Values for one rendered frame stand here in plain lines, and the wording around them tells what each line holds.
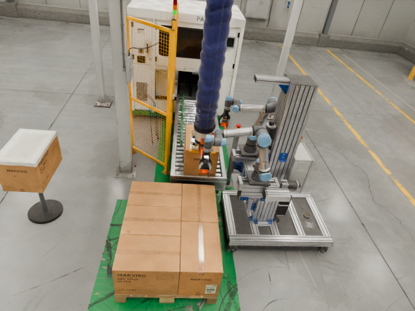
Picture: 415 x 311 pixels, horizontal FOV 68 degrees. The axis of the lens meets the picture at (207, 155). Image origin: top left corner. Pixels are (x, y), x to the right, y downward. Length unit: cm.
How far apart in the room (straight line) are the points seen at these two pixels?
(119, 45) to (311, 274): 341
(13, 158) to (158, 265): 177
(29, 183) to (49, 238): 76
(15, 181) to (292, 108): 287
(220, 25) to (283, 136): 122
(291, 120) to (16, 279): 316
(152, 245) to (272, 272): 145
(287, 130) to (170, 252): 163
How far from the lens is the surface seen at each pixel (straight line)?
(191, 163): 372
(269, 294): 365
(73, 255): 386
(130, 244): 315
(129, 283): 316
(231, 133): 281
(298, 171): 344
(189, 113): 525
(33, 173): 355
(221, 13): 279
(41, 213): 434
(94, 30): 610
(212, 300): 340
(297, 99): 299
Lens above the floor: 303
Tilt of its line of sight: 36 degrees down
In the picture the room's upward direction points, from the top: 8 degrees clockwise
